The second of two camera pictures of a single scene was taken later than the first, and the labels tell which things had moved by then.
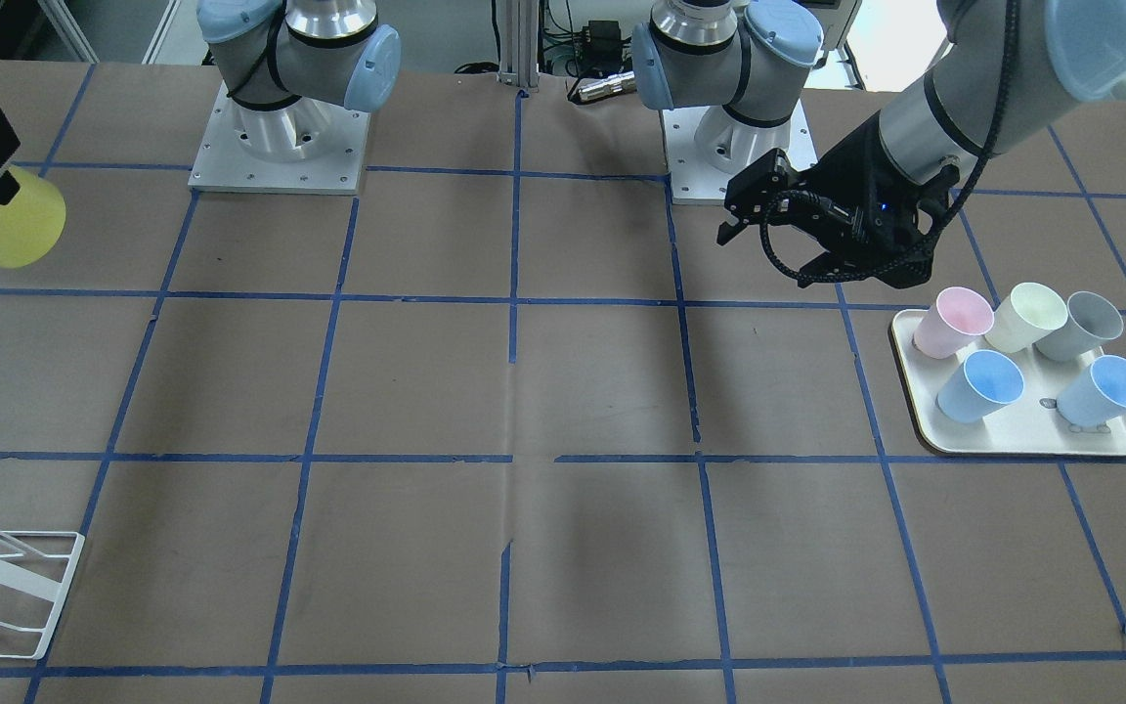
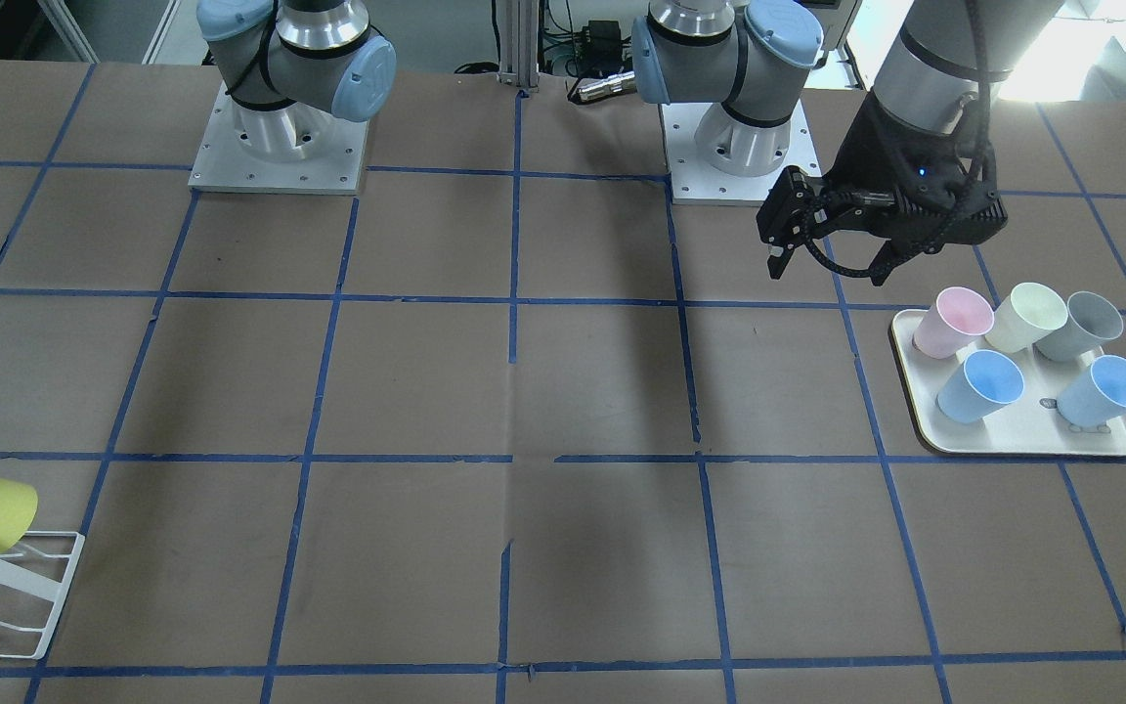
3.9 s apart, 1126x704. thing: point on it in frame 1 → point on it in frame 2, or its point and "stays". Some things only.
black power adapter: x=599 y=52 stays
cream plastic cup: x=1031 y=310 stays
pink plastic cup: x=957 y=314 stays
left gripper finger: x=726 y=232 → x=778 y=256
